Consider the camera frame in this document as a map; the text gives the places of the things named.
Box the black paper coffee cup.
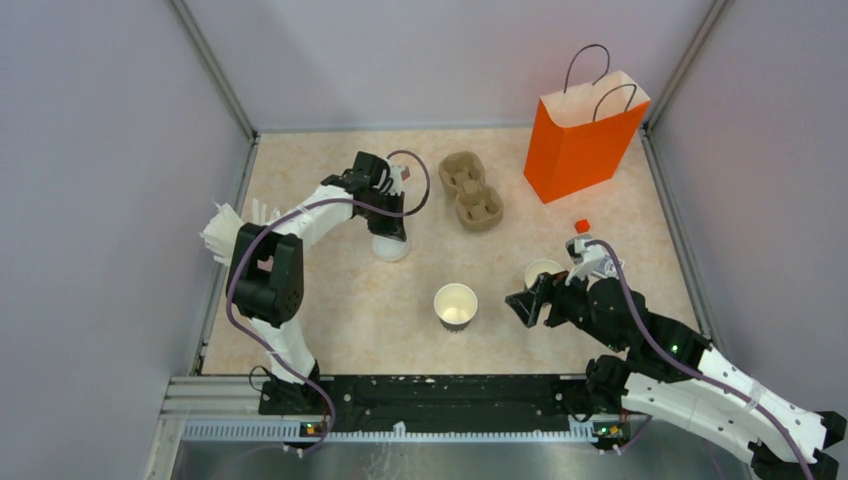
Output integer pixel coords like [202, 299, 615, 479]
[433, 283, 479, 333]

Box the white plastic cup lid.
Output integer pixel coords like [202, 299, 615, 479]
[372, 236, 411, 262]

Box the small orange cube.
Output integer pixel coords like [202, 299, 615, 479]
[574, 219, 591, 234]

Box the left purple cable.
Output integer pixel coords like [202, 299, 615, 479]
[225, 149, 432, 458]

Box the white paper napkins bundle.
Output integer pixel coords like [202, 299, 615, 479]
[199, 198, 282, 267]

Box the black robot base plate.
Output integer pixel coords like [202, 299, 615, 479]
[258, 374, 631, 434]

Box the orange paper bag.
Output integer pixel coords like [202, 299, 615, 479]
[524, 55, 651, 204]

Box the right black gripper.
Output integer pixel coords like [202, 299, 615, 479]
[505, 261, 624, 352]

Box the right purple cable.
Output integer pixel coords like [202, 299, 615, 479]
[582, 239, 816, 480]

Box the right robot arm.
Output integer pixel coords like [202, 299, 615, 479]
[505, 272, 847, 479]

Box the cardboard cup carrier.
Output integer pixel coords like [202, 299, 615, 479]
[438, 151, 504, 232]

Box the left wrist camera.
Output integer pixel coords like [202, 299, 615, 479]
[385, 165, 410, 196]

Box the purple cable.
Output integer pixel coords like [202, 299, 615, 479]
[225, 149, 432, 458]
[582, 239, 816, 480]

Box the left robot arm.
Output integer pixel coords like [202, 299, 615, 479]
[203, 152, 410, 414]

